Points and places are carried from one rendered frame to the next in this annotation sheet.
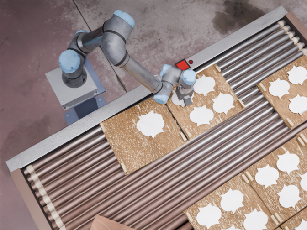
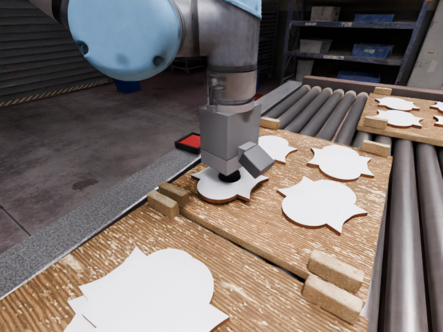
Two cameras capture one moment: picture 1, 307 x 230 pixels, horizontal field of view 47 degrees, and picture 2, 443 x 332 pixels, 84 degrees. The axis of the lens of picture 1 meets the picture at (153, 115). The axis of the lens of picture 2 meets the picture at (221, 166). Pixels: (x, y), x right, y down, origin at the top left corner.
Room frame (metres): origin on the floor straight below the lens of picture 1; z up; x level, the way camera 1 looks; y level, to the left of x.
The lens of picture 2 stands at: (0.46, -0.03, 1.22)
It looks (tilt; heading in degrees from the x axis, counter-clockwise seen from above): 32 degrees down; 343
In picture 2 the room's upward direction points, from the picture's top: straight up
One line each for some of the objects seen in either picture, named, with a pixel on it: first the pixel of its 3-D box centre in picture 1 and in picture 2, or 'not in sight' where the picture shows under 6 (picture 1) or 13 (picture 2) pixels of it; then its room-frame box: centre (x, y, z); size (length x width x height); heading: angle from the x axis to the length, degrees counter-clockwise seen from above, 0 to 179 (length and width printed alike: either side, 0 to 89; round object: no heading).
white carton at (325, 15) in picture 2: not in sight; (325, 14); (4.46, -2.98, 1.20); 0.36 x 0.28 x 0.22; 26
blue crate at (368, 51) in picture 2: not in sight; (372, 50); (3.82, -3.49, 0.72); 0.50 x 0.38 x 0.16; 31
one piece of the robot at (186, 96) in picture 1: (185, 93); (239, 135); (0.81, -0.17, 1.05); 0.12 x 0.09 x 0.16; 30
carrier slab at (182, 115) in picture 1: (202, 101); (287, 176); (0.83, -0.29, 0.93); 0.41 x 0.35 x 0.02; 129
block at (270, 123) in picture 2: (217, 68); (269, 123); (1.06, -0.35, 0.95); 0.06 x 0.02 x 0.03; 39
